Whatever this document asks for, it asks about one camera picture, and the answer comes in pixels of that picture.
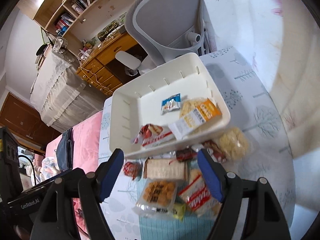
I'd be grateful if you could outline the red white striped biscuit packet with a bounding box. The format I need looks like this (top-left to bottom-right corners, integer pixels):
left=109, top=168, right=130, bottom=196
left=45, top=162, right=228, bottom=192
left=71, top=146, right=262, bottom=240
left=178, top=168, right=221, bottom=218

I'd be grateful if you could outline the green yellow small packet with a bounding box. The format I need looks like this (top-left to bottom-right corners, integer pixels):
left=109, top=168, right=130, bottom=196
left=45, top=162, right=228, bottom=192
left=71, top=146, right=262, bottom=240
left=169, top=203, right=186, bottom=221

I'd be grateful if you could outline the red white wafer packet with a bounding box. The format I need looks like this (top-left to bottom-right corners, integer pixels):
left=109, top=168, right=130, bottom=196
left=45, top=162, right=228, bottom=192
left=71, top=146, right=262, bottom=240
left=132, top=124, right=175, bottom=148

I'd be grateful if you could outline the small red candy packet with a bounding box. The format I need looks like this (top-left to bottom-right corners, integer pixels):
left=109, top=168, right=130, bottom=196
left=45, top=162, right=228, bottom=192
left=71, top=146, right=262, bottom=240
left=123, top=161, right=142, bottom=180

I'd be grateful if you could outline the wooden bookshelf hutch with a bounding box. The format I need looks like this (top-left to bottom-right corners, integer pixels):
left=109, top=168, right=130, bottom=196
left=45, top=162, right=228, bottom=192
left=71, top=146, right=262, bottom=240
left=17, top=0, right=135, bottom=55

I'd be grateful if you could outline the orange oat cracker packet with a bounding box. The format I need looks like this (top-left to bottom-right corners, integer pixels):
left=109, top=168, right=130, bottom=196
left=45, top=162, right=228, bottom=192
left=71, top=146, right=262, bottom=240
left=168, top=98, right=222, bottom=140

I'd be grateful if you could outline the dark red chocolate snack packet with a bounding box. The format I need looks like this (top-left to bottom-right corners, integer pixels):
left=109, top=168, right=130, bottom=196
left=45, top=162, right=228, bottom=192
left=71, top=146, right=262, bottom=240
left=176, top=140, right=227, bottom=163

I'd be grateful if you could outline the floral white curtain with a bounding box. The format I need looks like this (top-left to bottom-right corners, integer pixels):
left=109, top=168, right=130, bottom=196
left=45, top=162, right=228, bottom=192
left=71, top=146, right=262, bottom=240
left=204, top=0, right=319, bottom=158

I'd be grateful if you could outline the lace covered piano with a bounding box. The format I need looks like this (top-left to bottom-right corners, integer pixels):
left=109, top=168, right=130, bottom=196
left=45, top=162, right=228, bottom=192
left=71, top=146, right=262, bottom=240
left=30, top=50, right=106, bottom=133

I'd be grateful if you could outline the wooden desk with drawers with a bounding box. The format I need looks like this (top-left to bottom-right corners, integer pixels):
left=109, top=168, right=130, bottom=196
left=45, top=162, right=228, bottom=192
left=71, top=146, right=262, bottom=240
left=76, top=32, right=147, bottom=97

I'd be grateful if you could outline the round rice cracker packet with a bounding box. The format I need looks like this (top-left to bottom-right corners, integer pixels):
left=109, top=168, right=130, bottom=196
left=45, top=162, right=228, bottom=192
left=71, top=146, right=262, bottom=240
left=217, top=127, right=250, bottom=161

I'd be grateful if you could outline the brown sandwich biscuit packet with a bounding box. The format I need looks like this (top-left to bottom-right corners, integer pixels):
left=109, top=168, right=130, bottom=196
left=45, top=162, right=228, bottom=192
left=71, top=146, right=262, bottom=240
left=143, top=158, right=188, bottom=181

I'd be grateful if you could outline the grey office chair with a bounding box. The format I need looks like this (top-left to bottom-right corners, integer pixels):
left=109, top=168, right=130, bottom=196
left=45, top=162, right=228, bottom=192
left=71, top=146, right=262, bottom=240
left=116, top=0, right=210, bottom=74

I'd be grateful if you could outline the dark blue folded garment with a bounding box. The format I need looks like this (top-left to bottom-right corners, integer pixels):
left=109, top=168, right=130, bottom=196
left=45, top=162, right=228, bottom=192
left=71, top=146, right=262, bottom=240
left=56, top=127, right=74, bottom=171

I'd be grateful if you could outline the blue white small snack packet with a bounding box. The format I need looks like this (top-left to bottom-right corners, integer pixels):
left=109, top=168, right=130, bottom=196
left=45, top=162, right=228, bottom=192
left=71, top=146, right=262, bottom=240
left=161, top=93, right=181, bottom=115

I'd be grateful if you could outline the white plastic storage bin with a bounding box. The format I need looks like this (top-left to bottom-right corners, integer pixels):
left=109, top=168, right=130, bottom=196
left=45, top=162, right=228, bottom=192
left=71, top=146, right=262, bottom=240
left=109, top=53, right=231, bottom=159

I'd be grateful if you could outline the fried nugget snack packet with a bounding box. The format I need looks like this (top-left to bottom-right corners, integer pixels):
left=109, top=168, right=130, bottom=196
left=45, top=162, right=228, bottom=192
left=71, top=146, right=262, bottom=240
left=132, top=179, right=178, bottom=218

